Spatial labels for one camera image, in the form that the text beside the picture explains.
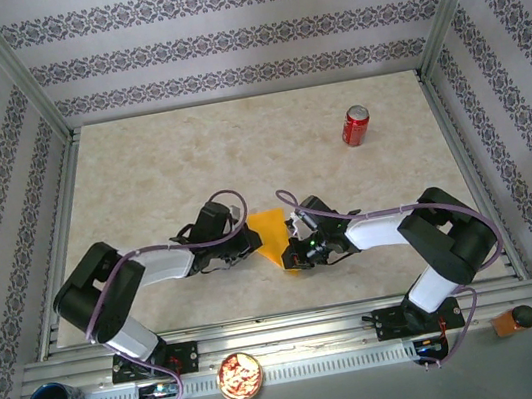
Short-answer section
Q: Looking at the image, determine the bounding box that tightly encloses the orange cloth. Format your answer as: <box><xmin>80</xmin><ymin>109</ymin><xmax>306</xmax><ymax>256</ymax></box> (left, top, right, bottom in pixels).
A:
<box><xmin>246</xmin><ymin>203</ymin><xmax>304</xmax><ymax>281</ymax></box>

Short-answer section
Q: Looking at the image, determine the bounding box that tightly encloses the round bowl of red food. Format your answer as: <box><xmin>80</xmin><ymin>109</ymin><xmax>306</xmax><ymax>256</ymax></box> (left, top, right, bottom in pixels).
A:
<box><xmin>212</xmin><ymin>346</ymin><xmax>268</xmax><ymax>399</ymax></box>

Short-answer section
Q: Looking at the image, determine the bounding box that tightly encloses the red soda can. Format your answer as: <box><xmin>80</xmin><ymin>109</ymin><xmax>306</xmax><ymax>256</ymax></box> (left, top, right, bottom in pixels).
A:
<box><xmin>336</xmin><ymin>101</ymin><xmax>375</xmax><ymax>150</ymax></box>

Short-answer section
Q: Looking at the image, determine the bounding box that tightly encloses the small controller board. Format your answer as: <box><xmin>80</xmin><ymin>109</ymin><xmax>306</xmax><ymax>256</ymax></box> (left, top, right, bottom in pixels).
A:
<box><xmin>137</xmin><ymin>380</ymin><xmax>180</xmax><ymax>399</ymax></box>
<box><xmin>413</xmin><ymin>335</ymin><xmax>451</xmax><ymax>358</ymax></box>

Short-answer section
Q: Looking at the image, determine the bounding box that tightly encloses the brown jar with black lid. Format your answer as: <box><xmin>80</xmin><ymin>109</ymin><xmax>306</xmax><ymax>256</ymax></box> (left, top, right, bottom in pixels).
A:
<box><xmin>488</xmin><ymin>302</ymin><xmax>532</xmax><ymax>341</ymax></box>

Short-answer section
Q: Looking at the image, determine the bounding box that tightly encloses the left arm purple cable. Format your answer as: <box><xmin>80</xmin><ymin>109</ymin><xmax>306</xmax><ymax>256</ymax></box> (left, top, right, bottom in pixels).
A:
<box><xmin>65</xmin><ymin>186</ymin><xmax>280</xmax><ymax>399</ymax></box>

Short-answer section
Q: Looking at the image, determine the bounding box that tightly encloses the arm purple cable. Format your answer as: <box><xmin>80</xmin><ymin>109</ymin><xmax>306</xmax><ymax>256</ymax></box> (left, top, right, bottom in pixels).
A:
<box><xmin>274</xmin><ymin>156</ymin><xmax>520</xmax><ymax>391</ymax></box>
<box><xmin>65</xmin><ymin>186</ymin><xmax>280</xmax><ymax>399</ymax></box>

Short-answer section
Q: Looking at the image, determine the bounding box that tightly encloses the aluminium rail under arm bases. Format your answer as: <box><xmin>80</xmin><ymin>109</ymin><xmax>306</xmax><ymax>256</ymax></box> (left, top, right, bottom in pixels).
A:
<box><xmin>16</xmin><ymin>274</ymin><xmax>532</xmax><ymax>399</ymax></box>

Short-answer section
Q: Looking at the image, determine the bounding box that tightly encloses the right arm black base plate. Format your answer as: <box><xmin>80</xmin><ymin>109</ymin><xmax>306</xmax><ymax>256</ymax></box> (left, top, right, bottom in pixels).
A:
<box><xmin>371</xmin><ymin>295</ymin><xmax>465</xmax><ymax>344</ymax></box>

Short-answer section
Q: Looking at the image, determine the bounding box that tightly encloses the white slotted cable duct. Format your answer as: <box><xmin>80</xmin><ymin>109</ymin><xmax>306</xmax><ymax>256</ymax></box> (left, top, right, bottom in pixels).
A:
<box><xmin>81</xmin><ymin>339</ymin><xmax>420</xmax><ymax>399</ymax></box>

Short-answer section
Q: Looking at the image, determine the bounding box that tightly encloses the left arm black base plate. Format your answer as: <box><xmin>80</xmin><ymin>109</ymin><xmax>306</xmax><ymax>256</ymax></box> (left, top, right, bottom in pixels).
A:
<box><xmin>107</xmin><ymin>339</ymin><xmax>203</xmax><ymax>387</ymax></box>

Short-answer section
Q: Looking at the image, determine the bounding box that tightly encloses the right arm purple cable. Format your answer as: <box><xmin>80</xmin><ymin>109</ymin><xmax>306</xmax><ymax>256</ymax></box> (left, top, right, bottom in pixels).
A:
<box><xmin>274</xmin><ymin>156</ymin><xmax>520</xmax><ymax>391</ymax></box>

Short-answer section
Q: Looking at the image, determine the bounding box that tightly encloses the aluminium side rail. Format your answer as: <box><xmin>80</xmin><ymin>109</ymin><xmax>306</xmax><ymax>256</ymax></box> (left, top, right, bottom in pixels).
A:
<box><xmin>412</xmin><ymin>55</ymin><xmax>532</xmax><ymax>293</ymax></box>
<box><xmin>2</xmin><ymin>126</ymin><xmax>116</xmax><ymax>361</ymax></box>

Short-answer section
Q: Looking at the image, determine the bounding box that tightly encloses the aluminium frame post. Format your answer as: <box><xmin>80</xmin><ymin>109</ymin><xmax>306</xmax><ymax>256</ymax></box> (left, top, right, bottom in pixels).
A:
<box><xmin>408</xmin><ymin>0</ymin><xmax>515</xmax><ymax>81</ymax></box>
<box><xmin>0</xmin><ymin>0</ymin><xmax>80</xmax><ymax>151</ymax></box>

